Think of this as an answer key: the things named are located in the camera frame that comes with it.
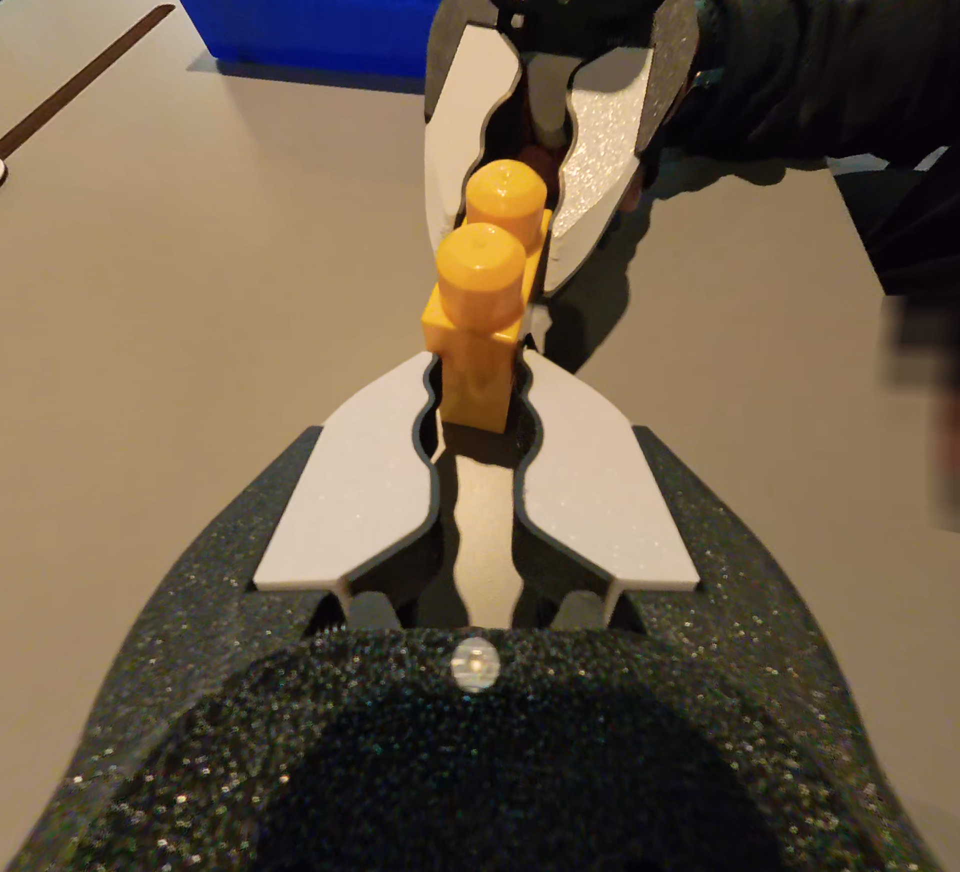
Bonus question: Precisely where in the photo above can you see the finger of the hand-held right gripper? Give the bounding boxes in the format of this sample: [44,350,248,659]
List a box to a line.
[423,23,522,254]
[541,47,654,299]

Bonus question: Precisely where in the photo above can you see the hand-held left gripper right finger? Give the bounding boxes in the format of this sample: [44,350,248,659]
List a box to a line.
[513,350,702,614]

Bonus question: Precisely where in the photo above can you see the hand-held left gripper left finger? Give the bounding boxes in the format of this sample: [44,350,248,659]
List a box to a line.
[253,350,444,622]

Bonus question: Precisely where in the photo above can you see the yellow single-stud block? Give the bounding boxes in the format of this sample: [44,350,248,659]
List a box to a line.
[438,335,520,432]

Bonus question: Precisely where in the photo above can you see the person's right forearm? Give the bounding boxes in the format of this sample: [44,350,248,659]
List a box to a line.
[645,0,960,172]

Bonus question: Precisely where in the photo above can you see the person's right hand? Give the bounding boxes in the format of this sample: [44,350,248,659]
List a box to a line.
[519,140,564,209]

